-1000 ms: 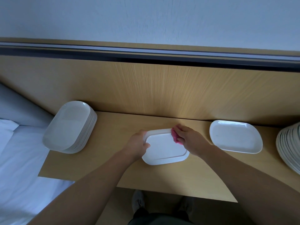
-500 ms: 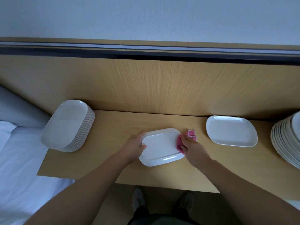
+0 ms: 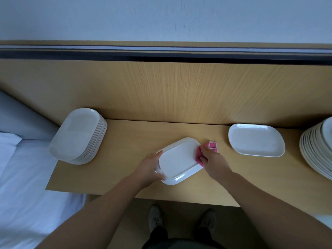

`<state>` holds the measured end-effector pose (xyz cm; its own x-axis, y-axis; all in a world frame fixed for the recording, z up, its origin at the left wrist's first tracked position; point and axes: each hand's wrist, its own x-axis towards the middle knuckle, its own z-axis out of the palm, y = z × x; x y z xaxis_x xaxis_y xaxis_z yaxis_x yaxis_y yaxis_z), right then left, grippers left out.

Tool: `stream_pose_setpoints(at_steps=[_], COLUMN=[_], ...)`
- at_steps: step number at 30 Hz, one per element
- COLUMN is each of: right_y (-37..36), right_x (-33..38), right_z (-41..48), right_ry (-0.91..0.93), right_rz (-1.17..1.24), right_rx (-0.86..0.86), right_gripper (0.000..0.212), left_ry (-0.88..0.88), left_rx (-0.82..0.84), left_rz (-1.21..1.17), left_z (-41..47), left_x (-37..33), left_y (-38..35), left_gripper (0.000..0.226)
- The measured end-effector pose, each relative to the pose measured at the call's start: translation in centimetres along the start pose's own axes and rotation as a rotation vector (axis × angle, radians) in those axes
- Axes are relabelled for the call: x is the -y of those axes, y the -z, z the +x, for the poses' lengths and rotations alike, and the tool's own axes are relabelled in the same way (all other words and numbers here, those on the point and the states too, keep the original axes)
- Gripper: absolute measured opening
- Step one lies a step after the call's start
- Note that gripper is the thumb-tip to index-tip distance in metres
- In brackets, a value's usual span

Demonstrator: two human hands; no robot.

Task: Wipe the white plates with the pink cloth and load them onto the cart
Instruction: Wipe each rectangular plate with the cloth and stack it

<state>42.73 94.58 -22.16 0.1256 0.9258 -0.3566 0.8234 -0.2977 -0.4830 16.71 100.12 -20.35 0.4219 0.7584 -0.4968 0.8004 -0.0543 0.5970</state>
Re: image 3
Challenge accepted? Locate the black wall rail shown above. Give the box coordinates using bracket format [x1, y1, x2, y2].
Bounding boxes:
[0, 45, 332, 66]

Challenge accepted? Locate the person's right hand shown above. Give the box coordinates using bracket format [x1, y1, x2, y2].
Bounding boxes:
[196, 144, 234, 184]

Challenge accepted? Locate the person's left hand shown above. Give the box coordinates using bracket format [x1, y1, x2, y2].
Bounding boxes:
[133, 150, 168, 189]

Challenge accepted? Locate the pile of white oblong plates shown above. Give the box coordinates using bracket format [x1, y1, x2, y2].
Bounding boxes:
[49, 108, 108, 165]

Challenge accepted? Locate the pink cleaning cloth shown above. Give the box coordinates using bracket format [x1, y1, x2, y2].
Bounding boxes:
[195, 141, 219, 167]

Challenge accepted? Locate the white bed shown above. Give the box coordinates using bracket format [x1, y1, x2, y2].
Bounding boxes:
[0, 140, 86, 249]

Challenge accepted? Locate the white glossy rectangular plate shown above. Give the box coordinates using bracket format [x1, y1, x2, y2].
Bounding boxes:
[228, 123, 286, 158]
[156, 137, 204, 185]

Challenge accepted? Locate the stack of white round plates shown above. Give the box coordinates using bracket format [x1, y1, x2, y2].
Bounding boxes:
[299, 117, 332, 181]

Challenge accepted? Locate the white pillow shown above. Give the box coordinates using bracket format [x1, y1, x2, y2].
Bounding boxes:
[0, 132, 23, 177]

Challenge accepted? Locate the person's right forearm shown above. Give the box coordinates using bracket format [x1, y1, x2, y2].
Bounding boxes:
[222, 173, 332, 249]

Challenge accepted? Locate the person's left forearm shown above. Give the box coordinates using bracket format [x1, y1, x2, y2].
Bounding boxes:
[36, 176, 146, 249]

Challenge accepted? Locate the grey upholstered headboard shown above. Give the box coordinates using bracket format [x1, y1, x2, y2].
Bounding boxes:
[0, 90, 60, 141]

